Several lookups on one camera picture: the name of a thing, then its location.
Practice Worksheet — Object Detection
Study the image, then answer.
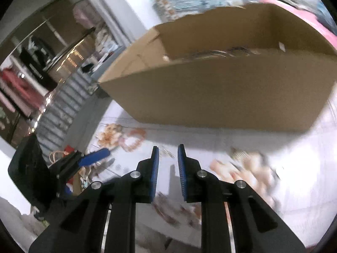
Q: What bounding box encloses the red hanging garment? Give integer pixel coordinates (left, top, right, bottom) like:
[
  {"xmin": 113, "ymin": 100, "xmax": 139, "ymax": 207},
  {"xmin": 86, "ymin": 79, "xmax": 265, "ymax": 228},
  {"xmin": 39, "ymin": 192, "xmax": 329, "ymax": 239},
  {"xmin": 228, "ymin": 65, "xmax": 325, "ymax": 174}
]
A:
[{"xmin": 0, "ymin": 69, "xmax": 45, "ymax": 116}]

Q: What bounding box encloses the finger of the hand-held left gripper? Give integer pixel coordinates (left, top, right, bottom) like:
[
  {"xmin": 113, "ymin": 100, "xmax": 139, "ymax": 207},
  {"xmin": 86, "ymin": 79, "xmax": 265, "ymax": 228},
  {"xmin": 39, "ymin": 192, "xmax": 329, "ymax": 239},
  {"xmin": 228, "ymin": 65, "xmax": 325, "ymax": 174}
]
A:
[
  {"xmin": 79, "ymin": 148, "xmax": 111, "ymax": 166},
  {"xmin": 93, "ymin": 158, "xmax": 116, "ymax": 176}
]

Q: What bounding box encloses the pink hanging garment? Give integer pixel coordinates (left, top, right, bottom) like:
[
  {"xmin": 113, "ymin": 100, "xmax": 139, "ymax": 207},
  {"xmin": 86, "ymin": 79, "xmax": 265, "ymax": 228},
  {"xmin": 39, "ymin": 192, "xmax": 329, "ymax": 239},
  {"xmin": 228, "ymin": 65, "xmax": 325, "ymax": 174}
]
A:
[{"xmin": 74, "ymin": 4, "xmax": 103, "ymax": 28}]

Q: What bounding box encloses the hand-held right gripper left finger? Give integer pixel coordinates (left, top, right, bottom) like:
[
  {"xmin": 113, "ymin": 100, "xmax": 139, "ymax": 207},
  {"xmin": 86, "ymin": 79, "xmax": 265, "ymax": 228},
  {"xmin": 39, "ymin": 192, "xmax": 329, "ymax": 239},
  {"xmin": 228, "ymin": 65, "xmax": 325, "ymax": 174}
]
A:
[{"xmin": 28, "ymin": 145, "xmax": 160, "ymax": 253}]

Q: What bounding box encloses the brown cardboard box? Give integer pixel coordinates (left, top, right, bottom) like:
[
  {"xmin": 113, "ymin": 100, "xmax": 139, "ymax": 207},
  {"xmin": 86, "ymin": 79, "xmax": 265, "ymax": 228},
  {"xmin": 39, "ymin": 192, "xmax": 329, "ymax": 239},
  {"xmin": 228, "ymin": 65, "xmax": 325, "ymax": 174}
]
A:
[{"xmin": 98, "ymin": 2, "xmax": 337, "ymax": 132}]

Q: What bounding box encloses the pink bead bracelet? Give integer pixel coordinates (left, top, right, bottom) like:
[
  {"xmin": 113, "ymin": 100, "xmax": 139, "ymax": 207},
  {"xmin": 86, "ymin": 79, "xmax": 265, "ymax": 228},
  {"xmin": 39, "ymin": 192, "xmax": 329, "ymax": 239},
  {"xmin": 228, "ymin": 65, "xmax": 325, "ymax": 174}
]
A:
[{"xmin": 118, "ymin": 128, "xmax": 146, "ymax": 152}]

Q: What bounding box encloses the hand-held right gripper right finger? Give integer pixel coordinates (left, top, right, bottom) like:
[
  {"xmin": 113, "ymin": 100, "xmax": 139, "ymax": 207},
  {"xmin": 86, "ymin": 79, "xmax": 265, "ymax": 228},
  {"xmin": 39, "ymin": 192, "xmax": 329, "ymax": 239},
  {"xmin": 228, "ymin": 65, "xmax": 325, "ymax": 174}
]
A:
[{"xmin": 177, "ymin": 144, "xmax": 307, "ymax": 253}]

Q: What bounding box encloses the black hanging garment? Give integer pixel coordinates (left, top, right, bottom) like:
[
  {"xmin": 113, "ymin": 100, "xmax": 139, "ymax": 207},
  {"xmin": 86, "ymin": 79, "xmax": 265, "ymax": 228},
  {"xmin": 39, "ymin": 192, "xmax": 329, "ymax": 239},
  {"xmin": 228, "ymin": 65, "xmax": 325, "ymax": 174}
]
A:
[{"xmin": 20, "ymin": 35, "xmax": 57, "ymax": 85}]

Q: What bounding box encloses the metal railing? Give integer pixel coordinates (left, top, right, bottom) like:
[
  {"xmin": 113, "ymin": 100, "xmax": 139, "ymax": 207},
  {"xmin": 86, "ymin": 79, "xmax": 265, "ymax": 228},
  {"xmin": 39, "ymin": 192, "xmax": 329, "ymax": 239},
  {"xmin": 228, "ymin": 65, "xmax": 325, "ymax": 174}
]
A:
[{"xmin": 34, "ymin": 71, "xmax": 111, "ymax": 144}]

